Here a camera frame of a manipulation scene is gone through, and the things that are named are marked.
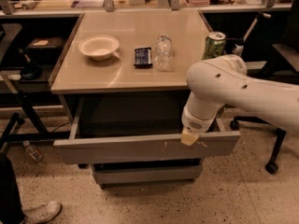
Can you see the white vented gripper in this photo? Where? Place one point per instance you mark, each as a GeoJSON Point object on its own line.
{"type": "Point", "coordinates": [195, 121]}

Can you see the grey top drawer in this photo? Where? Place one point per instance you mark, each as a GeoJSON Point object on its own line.
{"type": "Point", "coordinates": [155, 147]}

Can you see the grey drawer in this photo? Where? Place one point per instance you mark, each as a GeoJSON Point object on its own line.
{"type": "Point", "coordinates": [155, 147]}
{"type": "Point", "coordinates": [141, 172]}

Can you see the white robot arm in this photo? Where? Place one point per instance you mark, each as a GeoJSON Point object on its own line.
{"type": "Point", "coordinates": [221, 81]}

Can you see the grey bottom drawer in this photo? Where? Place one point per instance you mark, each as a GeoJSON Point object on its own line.
{"type": "Point", "coordinates": [141, 172]}

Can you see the grey drawer cabinet with tabletop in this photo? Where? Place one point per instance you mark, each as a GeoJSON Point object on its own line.
{"type": "Point", "coordinates": [78, 74]}

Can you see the clear plastic water bottle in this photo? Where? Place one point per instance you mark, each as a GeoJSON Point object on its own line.
{"type": "Point", "coordinates": [163, 53]}

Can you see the dark blue snack packet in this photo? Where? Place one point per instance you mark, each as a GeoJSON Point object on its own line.
{"type": "Point", "coordinates": [143, 57]}

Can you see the green drink can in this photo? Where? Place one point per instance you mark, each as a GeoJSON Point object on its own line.
{"type": "Point", "coordinates": [214, 46]}

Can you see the black office chair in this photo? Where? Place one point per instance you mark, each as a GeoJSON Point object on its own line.
{"type": "Point", "coordinates": [285, 55]}

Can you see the white paper bowl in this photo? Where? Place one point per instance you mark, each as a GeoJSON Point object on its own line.
{"type": "Point", "coordinates": [99, 47]}

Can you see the plastic bottle on floor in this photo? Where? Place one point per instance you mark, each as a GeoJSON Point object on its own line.
{"type": "Point", "coordinates": [32, 151]}

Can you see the white sneaker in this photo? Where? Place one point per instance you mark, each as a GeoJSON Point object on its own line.
{"type": "Point", "coordinates": [43, 213]}

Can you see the black joystick device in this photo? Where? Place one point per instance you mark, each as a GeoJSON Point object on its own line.
{"type": "Point", "coordinates": [30, 70]}

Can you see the black box on shelf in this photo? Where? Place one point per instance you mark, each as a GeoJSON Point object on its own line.
{"type": "Point", "coordinates": [49, 46]}

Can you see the dark trouser leg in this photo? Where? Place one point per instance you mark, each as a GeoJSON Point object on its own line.
{"type": "Point", "coordinates": [10, 201]}

